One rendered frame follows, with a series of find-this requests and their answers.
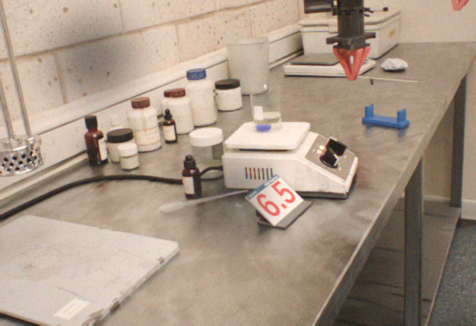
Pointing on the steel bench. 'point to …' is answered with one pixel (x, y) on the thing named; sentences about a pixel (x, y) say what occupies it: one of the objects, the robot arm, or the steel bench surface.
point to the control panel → (344, 164)
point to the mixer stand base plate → (72, 269)
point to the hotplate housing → (318, 189)
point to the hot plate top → (261, 140)
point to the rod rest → (385, 118)
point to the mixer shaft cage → (30, 145)
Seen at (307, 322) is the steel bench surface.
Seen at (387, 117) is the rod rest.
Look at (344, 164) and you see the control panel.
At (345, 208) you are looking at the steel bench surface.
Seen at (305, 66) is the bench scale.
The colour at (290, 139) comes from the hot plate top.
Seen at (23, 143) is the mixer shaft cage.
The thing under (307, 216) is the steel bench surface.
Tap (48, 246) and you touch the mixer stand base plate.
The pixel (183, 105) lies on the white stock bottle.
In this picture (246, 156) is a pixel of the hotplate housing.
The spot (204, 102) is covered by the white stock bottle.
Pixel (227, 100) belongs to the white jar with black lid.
